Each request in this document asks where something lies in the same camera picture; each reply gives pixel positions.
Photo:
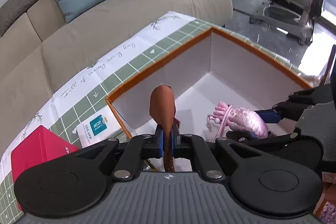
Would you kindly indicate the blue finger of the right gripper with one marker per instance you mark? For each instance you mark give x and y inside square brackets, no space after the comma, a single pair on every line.
[238,135]
[273,115]

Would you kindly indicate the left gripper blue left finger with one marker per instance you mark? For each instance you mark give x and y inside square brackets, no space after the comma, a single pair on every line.
[139,149]

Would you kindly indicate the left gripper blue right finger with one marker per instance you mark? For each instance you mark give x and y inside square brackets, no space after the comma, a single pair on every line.
[199,152]

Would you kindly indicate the pink drawstring pouch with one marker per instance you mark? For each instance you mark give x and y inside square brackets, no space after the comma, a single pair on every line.
[238,120]

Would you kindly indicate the white teal tissue pack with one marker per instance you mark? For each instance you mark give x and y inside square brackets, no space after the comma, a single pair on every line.
[99,126]

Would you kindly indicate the brown fabric pouch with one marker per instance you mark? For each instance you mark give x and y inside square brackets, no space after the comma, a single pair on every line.
[162,110]

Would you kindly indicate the smartphone on stand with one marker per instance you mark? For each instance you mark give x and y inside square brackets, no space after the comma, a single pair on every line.
[328,66]

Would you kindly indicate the orange white cardboard box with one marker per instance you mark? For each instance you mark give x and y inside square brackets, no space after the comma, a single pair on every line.
[212,67]

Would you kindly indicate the red transparent cube box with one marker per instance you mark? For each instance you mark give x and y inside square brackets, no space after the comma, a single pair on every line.
[47,191]

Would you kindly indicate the beige fabric sofa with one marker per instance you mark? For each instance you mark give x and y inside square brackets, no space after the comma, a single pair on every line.
[40,52]

